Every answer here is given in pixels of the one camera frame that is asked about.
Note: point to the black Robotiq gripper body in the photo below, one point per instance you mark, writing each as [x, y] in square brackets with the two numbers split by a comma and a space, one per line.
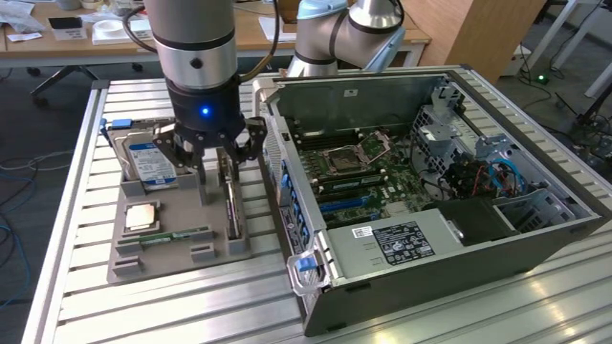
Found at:
[205, 107]

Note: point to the Nvidia graphics card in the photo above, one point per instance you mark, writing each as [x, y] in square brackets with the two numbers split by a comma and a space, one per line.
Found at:
[232, 215]

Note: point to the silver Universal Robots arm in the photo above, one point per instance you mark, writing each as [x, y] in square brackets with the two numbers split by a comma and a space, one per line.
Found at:
[196, 36]

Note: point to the hard disk with blue label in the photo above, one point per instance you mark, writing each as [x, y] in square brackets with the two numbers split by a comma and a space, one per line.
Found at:
[142, 170]

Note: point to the CPU socket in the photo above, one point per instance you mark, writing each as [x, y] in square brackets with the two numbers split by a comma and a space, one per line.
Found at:
[341, 161]

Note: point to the silver CPU chip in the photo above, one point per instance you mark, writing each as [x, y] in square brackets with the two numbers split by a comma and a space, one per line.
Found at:
[140, 216]

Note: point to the grey parts rack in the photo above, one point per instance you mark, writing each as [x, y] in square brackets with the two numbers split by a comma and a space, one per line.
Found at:
[190, 222]

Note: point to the white paper stack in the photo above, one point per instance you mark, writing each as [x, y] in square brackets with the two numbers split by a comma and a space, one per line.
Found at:
[265, 32]

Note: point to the green loose RAM stick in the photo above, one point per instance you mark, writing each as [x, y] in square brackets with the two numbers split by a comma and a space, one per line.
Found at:
[162, 237]

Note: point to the blue expansion slot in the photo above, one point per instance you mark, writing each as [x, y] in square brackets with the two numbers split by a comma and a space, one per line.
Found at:
[344, 205]

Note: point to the small white labelled box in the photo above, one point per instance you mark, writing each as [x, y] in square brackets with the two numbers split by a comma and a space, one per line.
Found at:
[140, 27]

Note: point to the flat white box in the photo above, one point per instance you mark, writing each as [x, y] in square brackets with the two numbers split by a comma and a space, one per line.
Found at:
[112, 38]

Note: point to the long wooden desk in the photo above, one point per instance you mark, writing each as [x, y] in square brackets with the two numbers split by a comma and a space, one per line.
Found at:
[94, 50]

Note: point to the white tape roll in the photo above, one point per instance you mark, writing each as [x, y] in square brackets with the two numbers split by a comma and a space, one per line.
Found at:
[108, 26]

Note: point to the black chair base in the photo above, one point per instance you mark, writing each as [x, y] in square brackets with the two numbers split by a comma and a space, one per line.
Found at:
[48, 84]

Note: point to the green Dell motherboard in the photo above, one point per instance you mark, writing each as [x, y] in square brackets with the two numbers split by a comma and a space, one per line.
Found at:
[396, 179]

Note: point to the brown cardboard box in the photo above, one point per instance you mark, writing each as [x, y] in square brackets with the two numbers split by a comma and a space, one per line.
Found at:
[288, 12]

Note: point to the dark grey bundle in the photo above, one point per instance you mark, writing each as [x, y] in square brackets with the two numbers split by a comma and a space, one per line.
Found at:
[121, 9]

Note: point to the silver chipset heatsink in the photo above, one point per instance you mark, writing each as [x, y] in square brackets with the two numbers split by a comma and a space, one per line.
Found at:
[396, 208]

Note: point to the black topped white box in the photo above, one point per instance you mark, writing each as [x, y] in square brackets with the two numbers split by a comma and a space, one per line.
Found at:
[66, 28]

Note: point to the blue case latch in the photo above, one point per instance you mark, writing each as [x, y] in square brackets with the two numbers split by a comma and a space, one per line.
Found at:
[304, 265]

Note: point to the grey power supply unit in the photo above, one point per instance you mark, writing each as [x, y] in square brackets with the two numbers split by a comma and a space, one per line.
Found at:
[348, 251]

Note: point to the tall grey metal drive cage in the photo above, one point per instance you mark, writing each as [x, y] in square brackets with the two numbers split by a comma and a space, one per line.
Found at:
[437, 136]

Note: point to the white and red card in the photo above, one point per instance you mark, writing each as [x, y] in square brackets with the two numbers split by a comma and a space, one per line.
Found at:
[24, 37]

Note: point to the crumpled plastic bag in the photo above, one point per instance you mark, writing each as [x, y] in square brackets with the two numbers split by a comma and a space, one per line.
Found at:
[18, 18]

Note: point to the black plastic fan shroud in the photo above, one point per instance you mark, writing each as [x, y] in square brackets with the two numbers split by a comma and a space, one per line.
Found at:
[473, 222]

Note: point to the open dark grey PC case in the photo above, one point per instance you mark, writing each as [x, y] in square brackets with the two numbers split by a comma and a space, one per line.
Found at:
[429, 286]

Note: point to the wooden cabinet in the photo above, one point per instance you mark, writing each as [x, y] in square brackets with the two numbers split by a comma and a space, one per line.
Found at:
[497, 32]

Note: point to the white box with red button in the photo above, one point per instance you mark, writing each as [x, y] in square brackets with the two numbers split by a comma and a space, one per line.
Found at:
[521, 64]

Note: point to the low grey metal disk bay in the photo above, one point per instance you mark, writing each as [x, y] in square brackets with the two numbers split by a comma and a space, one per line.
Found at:
[545, 208]

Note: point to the black tripod stand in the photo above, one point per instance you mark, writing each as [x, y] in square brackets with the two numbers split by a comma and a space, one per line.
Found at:
[592, 118]

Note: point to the white table frame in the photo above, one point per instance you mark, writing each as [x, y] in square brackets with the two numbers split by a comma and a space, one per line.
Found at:
[600, 82]

